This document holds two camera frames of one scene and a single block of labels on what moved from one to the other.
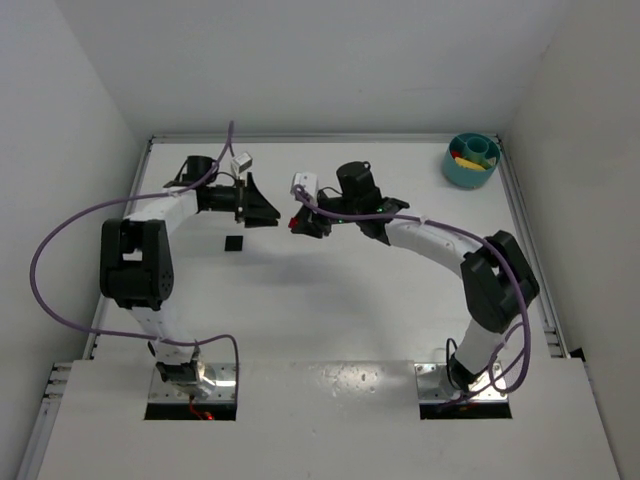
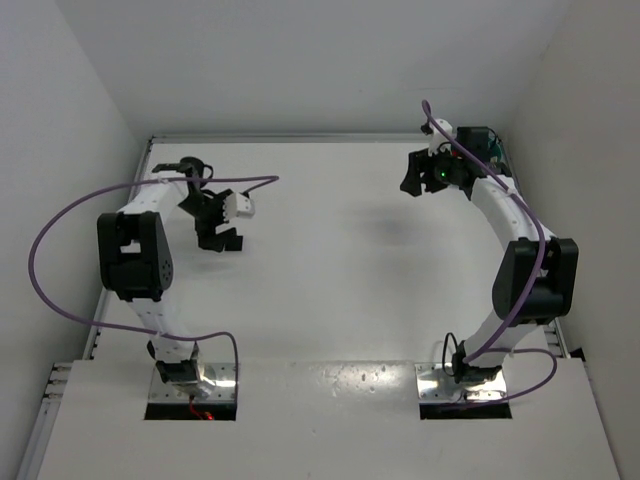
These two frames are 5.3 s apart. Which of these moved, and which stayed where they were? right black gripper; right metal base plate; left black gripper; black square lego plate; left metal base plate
Moved: left black gripper; right black gripper
Stayed: left metal base plate; right metal base plate; black square lego plate
